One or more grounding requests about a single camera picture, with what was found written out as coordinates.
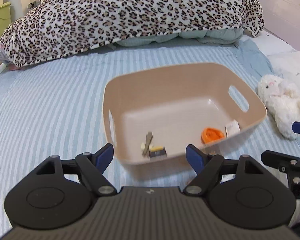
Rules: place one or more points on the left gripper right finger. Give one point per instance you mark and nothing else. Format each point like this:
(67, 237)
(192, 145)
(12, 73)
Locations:
(207, 168)

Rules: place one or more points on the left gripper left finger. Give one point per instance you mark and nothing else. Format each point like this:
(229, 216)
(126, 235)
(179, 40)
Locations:
(91, 168)

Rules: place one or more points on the orange socks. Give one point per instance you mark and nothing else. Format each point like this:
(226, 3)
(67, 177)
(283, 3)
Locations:
(210, 135)

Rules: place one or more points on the small white card box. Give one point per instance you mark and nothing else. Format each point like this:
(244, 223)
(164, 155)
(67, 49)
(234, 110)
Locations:
(232, 128)

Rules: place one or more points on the black box with yellow corner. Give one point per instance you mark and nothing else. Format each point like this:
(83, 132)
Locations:
(157, 152)

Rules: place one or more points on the olive hair clip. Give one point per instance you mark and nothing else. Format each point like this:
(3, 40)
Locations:
(146, 146)

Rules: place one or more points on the white plush bunny toy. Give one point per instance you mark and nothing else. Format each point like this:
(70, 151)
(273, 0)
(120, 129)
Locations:
(282, 99)

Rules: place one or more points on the beige plastic storage basket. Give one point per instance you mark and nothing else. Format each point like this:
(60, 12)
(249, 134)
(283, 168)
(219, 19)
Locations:
(175, 103)

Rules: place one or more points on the leopard print blanket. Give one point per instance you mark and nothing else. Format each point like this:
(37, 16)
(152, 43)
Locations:
(62, 28)

